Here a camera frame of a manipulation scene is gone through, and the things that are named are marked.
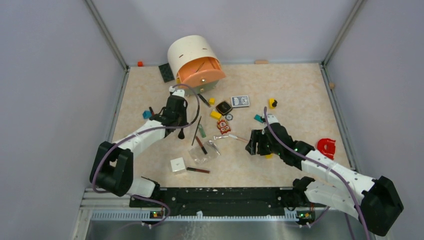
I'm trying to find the white round drawer organizer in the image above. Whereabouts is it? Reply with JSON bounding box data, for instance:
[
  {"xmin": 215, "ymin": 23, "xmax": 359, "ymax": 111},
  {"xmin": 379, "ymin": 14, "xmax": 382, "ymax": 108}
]
[{"xmin": 167, "ymin": 35, "xmax": 226, "ymax": 94}]

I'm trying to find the black makeup brush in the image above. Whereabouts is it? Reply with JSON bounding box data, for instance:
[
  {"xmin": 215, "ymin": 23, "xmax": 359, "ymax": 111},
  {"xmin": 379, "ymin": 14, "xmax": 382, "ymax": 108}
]
[{"xmin": 178, "ymin": 128, "xmax": 185, "ymax": 140}]

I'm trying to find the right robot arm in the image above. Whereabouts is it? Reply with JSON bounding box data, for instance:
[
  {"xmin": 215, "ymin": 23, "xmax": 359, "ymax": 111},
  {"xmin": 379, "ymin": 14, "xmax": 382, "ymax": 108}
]
[{"xmin": 245, "ymin": 114, "xmax": 404, "ymax": 237}]

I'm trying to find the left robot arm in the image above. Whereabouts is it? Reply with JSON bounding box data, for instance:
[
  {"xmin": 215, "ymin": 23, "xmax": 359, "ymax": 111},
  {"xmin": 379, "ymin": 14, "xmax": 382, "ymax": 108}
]
[{"xmin": 89, "ymin": 87, "xmax": 189, "ymax": 207}]

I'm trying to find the teal block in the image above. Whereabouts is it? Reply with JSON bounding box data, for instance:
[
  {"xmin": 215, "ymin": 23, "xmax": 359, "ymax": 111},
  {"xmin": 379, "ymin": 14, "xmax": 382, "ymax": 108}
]
[{"xmin": 254, "ymin": 114, "xmax": 265, "ymax": 123}]

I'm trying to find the thin black stick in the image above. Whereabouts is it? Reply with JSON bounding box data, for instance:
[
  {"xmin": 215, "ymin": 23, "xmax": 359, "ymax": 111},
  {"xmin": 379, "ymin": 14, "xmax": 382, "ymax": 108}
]
[{"xmin": 191, "ymin": 116, "xmax": 202, "ymax": 146}]

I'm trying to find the small blue cube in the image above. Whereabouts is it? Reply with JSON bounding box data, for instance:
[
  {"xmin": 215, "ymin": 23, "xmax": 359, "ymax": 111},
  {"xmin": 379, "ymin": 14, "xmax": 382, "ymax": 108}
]
[{"xmin": 142, "ymin": 110, "xmax": 152, "ymax": 120}]

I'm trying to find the black eyeliner pen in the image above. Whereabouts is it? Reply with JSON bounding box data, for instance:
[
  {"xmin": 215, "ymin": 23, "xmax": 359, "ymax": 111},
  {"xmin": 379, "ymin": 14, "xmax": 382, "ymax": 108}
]
[{"xmin": 197, "ymin": 94, "xmax": 211, "ymax": 108}]

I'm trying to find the green tube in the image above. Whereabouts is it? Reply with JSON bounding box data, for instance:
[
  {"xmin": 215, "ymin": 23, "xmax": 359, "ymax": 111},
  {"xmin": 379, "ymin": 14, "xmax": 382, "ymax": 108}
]
[{"xmin": 198, "ymin": 124, "xmax": 207, "ymax": 138}]

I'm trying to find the yellow block with black knob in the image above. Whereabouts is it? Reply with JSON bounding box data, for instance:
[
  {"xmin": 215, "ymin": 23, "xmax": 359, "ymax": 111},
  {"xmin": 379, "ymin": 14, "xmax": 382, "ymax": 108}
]
[{"xmin": 268, "ymin": 98, "xmax": 278, "ymax": 109}]

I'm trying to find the yellow cube block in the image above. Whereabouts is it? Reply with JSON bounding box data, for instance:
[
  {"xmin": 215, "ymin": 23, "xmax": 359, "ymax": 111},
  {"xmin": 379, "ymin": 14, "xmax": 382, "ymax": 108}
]
[{"xmin": 209, "ymin": 110, "xmax": 222, "ymax": 121}]

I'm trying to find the brown lip gloss tube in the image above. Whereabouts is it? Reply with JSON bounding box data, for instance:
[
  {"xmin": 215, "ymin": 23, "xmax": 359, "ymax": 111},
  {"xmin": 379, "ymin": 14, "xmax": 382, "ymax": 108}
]
[{"xmin": 195, "ymin": 135, "xmax": 208, "ymax": 155}]

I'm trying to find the black lego plate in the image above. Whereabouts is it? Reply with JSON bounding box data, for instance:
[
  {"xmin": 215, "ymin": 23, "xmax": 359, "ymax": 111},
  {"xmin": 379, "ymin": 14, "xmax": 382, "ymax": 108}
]
[{"xmin": 158, "ymin": 63, "xmax": 175, "ymax": 83}]

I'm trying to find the clear plastic wrapper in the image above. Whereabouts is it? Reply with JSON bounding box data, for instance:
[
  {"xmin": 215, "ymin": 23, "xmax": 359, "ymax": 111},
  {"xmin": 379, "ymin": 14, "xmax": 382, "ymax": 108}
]
[{"xmin": 188, "ymin": 141, "xmax": 221, "ymax": 165}]

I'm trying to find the silver small tube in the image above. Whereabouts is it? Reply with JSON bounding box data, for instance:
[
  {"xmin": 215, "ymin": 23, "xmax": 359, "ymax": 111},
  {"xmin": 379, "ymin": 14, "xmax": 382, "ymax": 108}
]
[{"xmin": 213, "ymin": 135, "xmax": 229, "ymax": 141}]

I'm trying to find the blue playing card box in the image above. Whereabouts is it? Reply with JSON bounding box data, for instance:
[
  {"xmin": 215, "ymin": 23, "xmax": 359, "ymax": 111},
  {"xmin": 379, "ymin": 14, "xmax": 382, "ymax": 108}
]
[{"xmin": 230, "ymin": 95, "xmax": 250, "ymax": 109}]

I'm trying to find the black square compact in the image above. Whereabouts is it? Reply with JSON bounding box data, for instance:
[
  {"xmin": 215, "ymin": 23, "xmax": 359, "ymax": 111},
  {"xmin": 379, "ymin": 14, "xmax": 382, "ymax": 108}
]
[{"xmin": 215, "ymin": 100, "xmax": 233, "ymax": 116}]

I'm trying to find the white cosmetic box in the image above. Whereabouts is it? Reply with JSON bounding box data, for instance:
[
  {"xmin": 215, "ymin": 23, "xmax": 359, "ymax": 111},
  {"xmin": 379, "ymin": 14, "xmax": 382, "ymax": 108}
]
[{"xmin": 170, "ymin": 157, "xmax": 187, "ymax": 175}]

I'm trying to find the dark red lipstick tube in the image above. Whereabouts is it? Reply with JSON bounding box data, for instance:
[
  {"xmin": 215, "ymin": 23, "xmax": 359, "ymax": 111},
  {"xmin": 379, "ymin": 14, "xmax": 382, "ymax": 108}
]
[{"xmin": 186, "ymin": 167, "xmax": 211, "ymax": 174}]

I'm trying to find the red plastic horseshoe toy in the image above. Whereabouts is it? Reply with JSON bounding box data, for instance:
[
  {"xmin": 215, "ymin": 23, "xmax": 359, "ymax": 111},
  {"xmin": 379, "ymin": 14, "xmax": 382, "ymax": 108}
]
[{"xmin": 316, "ymin": 138, "xmax": 336, "ymax": 160}]

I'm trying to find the wooden block on ledge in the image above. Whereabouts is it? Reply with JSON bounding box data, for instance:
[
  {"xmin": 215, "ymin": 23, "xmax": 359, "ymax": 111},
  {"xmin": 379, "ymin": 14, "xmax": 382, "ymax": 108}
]
[{"xmin": 254, "ymin": 59, "xmax": 269, "ymax": 65}]

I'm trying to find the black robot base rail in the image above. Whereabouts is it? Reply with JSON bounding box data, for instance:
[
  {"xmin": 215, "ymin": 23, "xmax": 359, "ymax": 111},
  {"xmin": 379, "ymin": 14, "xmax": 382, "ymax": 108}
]
[{"xmin": 129, "ymin": 187, "xmax": 320, "ymax": 217}]

